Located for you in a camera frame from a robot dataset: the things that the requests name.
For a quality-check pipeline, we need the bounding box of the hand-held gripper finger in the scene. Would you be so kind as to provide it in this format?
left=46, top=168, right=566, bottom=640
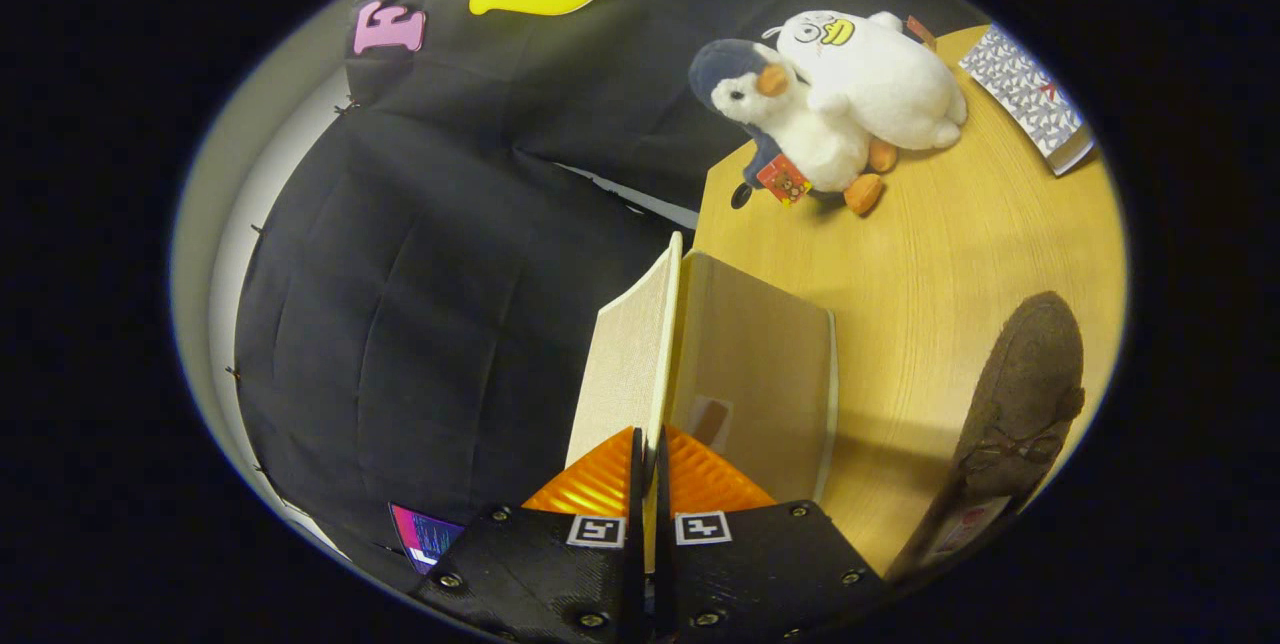
left=408, top=426, right=646, bottom=644
left=653, top=424, right=886, bottom=644

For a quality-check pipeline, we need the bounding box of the beige fabric storage box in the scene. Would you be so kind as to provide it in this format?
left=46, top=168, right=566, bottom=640
left=565, top=232, right=839, bottom=575

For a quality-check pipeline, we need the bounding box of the brown fuzzy slipper shoe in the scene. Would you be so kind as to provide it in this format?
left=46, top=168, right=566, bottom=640
left=885, top=291, right=1088, bottom=585

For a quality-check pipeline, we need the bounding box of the pink blue computer monitor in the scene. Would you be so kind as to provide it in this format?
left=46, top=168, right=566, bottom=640
left=388, top=502, right=467, bottom=577

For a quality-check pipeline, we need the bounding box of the grey white penguin plush toy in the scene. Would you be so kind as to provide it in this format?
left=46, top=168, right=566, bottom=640
left=687, top=37, right=899, bottom=217

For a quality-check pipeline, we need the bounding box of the white duck plush toy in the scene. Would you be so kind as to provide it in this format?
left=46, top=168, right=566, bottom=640
left=762, top=9, right=969, bottom=152

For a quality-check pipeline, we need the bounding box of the grey patterned white book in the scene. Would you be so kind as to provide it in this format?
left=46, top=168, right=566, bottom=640
left=958, top=24, right=1097, bottom=177

